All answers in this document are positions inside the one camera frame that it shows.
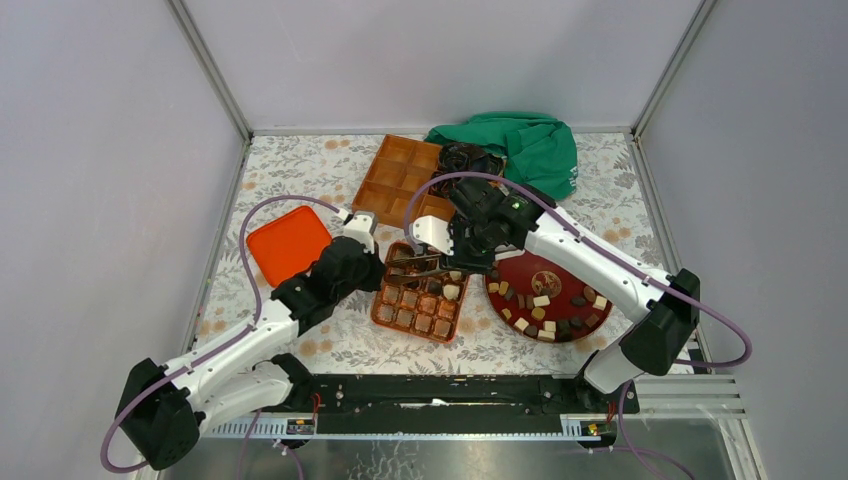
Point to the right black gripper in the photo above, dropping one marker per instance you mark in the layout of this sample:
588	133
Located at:
458	260

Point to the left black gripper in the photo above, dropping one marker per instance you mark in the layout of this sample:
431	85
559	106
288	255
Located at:
377	268

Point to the orange box lid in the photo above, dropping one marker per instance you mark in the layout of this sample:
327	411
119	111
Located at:
288	245

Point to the metal serving tongs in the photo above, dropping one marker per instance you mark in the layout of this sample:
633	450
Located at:
415	267

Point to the orange chocolate box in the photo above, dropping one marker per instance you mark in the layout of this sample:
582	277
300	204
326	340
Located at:
417	307

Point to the red round plate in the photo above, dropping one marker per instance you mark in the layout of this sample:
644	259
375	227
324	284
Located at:
544	302

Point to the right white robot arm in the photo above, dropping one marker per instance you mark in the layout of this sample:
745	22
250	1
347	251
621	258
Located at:
653	300

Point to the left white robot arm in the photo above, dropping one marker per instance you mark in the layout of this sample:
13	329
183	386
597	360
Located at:
164	409

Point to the dark rolled fabric back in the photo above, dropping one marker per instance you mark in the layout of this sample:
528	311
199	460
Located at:
460	157

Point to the green cloth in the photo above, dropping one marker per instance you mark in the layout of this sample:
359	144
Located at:
540	150

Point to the wooden compartment organizer tray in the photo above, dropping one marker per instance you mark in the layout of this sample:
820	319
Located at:
400	167

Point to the floral table mat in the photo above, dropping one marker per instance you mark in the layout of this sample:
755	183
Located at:
281	170

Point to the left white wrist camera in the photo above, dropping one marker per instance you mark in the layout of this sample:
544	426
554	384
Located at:
361	226

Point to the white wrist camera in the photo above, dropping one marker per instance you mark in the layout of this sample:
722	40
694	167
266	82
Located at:
361	226
431	232

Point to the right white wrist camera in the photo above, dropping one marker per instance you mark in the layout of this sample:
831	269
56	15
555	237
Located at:
431	232

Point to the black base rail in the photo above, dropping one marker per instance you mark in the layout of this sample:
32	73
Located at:
515	405

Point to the aluminium frame rail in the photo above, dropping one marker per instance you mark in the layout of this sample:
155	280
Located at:
675	397

